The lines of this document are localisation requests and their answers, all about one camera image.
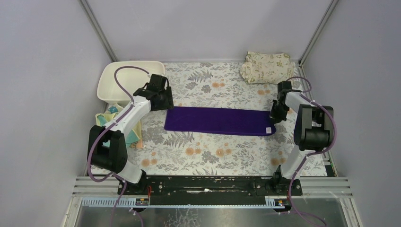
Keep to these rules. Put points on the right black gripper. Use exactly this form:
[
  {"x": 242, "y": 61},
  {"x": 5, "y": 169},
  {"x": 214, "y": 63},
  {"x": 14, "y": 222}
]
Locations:
[{"x": 277, "y": 112}]

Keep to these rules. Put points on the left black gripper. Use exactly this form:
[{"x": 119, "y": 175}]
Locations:
[{"x": 163, "y": 98}]

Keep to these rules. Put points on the purple towel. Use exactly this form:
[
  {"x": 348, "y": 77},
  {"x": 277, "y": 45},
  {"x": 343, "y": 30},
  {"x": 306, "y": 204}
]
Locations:
[{"x": 223, "y": 121}]

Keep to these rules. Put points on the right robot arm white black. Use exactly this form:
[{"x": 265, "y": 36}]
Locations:
[{"x": 314, "y": 132}]

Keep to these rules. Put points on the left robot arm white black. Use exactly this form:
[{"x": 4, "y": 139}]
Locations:
[{"x": 107, "y": 146}]

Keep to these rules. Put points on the white rectangular basin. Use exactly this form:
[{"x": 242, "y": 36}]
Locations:
[{"x": 131, "y": 79}]

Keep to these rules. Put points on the cream patterned folded towel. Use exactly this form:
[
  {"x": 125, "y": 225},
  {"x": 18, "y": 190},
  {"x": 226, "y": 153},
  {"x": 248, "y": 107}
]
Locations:
[{"x": 260, "y": 68}]

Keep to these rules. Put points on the yellow teal patterned towel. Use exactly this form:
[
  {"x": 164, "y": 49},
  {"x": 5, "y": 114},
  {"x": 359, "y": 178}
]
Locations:
[{"x": 134, "y": 138}]

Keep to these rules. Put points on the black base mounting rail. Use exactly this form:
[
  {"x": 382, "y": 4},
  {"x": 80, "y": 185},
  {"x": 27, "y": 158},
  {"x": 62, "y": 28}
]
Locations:
[{"x": 178, "y": 190}]

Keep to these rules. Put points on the white cable duct strip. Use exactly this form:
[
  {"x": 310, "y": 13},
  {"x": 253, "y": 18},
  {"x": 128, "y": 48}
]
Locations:
[{"x": 111, "y": 201}]

